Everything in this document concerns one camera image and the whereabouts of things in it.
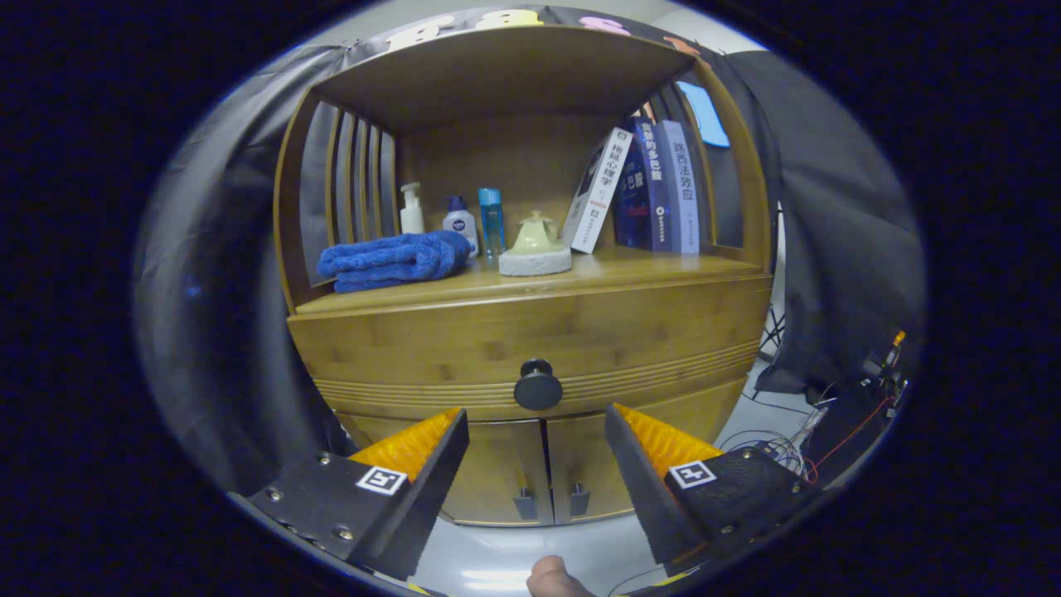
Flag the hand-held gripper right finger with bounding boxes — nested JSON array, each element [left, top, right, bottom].
[[603, 404, 821, 577]]

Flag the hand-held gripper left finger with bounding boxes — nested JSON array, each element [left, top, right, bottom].
[[247, 406, 471, 581]]

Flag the green scrub brush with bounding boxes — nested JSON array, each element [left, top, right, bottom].
[[498, 210, 574, 278]]

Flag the wooden cabinet door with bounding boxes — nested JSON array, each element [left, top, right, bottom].
[[543, 377, 747, 525], [336, 410, 555, 528]]

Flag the wooden countertop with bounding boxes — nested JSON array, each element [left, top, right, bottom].
[[294, 245, 768, 316]]

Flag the wooden cabinet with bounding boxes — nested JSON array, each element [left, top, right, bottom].
[[274, 25, 776, 528]]

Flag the tripod stand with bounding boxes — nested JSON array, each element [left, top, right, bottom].
[[758, 203, 787, 357]]

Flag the black equipment with orange parts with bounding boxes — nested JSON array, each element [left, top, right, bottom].
[[816, 330, 908, 486]]

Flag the blue folded towel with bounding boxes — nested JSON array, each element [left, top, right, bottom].
[[316, 231, 474, 294]]

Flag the white bottle with blue cap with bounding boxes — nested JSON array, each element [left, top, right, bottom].
[[442, 196, 479, 256]]

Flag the clear blue bottle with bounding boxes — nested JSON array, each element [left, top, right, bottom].
[[477, 187, 506, 258]]

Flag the white pump bottle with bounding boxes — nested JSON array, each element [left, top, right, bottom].
[[400, 182, 426, 235]]

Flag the white book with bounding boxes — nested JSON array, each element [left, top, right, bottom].
[[561, 127, 633, 255]]

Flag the dark blue book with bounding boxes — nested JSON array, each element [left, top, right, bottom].
[[612, 118, 671, 253]]

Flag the pale purple book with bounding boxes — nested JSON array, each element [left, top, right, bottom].
[[659, 120, 701, 255]]

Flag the floor cables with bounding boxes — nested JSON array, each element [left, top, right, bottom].
[[717, 398, 830, 486]]

